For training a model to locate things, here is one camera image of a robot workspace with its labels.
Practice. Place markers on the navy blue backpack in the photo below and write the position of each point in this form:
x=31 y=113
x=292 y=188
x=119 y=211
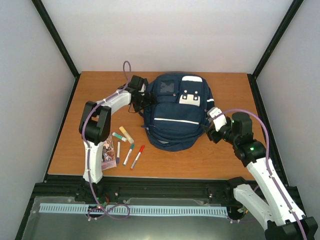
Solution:
x=176 y=119

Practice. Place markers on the yellow highlighter marker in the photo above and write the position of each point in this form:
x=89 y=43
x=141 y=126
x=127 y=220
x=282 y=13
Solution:
x=126 y=134

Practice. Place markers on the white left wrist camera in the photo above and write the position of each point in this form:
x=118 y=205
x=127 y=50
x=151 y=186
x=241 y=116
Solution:
x=144 y=85

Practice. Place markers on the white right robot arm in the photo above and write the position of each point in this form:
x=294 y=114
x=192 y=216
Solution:
x=277 y=213

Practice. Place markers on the teal cap white marker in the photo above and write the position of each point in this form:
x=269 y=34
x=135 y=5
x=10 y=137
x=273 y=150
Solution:
x=128 y=154

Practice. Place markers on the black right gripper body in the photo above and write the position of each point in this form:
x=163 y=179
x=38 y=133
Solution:
x=212 y=133

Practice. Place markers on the green cap white marker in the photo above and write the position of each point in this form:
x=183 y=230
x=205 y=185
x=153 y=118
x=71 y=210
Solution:
x=118 y=136

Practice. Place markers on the red cap white marker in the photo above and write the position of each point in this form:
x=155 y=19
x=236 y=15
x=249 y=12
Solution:
x=137 y=157

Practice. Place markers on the pink illustrated book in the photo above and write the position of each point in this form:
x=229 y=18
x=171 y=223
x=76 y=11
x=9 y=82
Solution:
x=108 y=154

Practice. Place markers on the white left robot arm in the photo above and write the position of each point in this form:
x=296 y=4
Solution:
x=95 y=123

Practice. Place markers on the light blue cable duct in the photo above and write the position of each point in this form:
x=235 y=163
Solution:
x=135 y=210

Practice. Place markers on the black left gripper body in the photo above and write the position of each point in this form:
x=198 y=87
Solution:
x=142 y=102

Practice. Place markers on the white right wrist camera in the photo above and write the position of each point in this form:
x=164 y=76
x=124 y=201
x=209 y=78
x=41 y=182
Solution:
x=216 y=117

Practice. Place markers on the purple cap white marker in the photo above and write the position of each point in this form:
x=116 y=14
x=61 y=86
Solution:
x=118 y=151

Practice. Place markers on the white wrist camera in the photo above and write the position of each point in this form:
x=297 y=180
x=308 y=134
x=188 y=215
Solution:
x=216 y=117
x=144 y=85

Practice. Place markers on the black aluminium frame rail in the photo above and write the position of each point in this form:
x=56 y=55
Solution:
x=118 y=189

